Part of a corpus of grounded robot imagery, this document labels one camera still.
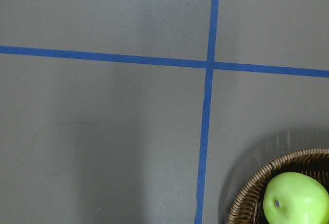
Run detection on green apple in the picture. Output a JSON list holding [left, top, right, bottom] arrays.
[[263, 172, 328, 223]]

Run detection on brown wicker basket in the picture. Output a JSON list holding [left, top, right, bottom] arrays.
[[225, 148, 328, 223]]

